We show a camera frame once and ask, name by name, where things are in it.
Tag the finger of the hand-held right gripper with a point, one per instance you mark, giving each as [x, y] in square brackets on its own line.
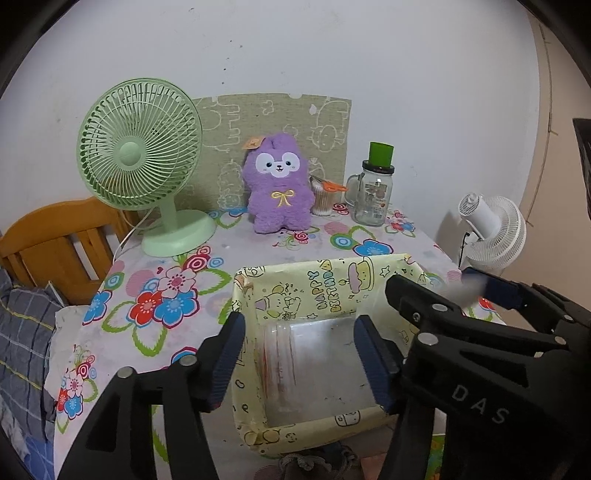
[461, 369]
[505, 293]

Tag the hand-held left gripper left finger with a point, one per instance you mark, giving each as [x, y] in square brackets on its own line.
[228, 364]

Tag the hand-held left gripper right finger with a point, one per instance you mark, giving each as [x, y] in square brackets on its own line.
[371, 364]

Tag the yellow cartoon fabric storage box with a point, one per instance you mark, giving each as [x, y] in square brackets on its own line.
[304, 286]

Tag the white desk fan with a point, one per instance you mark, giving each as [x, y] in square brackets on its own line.
[496, 230]

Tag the clear plastic bag red print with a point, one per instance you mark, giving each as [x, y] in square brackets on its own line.
[304, 360]

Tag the grey knitted cloth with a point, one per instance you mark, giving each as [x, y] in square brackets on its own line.
[318, 464]

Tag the floral tablecloth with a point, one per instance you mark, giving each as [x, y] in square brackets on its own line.
[138, 277]

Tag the glass jar mug green lid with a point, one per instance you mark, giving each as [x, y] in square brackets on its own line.
[371, 194]

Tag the clear cotton swab container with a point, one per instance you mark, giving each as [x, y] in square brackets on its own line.
[321, 203]

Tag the purple plush toy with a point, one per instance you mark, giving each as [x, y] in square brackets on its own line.
[277, 198]

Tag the small orange tool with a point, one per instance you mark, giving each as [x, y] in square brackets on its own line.
[333, 186]

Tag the grey plaid bedding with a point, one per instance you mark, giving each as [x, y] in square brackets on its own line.
[23, 332]

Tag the blue bed sheet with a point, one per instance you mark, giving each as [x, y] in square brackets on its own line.
[37, 457]

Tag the wooden headboard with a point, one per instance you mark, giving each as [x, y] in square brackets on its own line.
[55, 240]

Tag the green desk fan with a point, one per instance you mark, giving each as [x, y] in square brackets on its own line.
[138, 152]

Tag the green cartoon printed board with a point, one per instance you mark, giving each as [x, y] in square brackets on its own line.
[286, 115]

